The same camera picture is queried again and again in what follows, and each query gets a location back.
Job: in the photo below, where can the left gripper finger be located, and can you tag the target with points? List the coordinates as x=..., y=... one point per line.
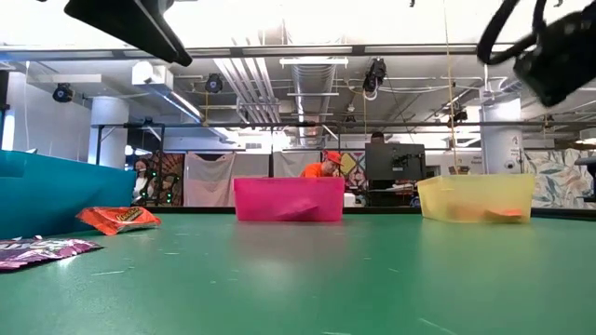
x=139, y=23

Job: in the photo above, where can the orange Reese's pack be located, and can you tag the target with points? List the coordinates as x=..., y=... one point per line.
x=463, y=213
x=118, y=219
x=505, y=214

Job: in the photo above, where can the pale red Twizzlers pack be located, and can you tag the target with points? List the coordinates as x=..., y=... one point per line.
x=298, y=213

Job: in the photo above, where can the purple Skittles pack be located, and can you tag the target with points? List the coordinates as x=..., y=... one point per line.
x=42, y=251

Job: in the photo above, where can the white ceiling air unit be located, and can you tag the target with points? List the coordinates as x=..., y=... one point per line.
x=151, y=76

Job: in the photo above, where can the black ceiling spotlight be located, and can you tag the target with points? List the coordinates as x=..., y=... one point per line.
x=375, y=74
x=63, y=92
x=214, y=83

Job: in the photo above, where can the white round pillar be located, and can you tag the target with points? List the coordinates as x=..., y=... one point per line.
x=108, y=135
x=502, y=139

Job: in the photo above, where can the dark overhead beam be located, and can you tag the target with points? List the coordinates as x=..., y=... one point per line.
x=279, y=50

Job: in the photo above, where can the person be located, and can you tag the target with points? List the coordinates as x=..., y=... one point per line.
x=141, y=181
x=377, y=137
x=321, y=167

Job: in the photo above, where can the yellow plastic bin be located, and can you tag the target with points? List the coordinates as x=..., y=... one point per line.
x=475, y=193

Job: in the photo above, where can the beige hanging cloth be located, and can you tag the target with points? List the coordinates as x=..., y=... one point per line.
x=208, y=179

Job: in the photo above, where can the blue plastic bin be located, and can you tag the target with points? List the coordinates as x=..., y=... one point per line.
x=60, y=195

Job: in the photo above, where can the black monitor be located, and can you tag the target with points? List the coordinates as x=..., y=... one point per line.
x=395, y=161

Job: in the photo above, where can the grey hanging cloth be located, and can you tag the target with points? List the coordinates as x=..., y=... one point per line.
x=293, y=164

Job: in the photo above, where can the pink plastic bin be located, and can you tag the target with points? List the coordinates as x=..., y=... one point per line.
x=288, y=193

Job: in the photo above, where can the colourful pattern panel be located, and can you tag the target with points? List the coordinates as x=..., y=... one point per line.
x=353, y=170

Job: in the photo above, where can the green table mat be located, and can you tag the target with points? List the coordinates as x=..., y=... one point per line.
x=326, y=279

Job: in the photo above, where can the leaf pattern wall panel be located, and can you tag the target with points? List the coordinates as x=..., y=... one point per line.
x=559, y=179

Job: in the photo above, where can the black gantry frame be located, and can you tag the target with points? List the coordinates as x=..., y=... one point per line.
x=279, y=124

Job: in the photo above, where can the silver ceiling duct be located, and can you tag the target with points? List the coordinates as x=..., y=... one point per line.
x=313, y=93

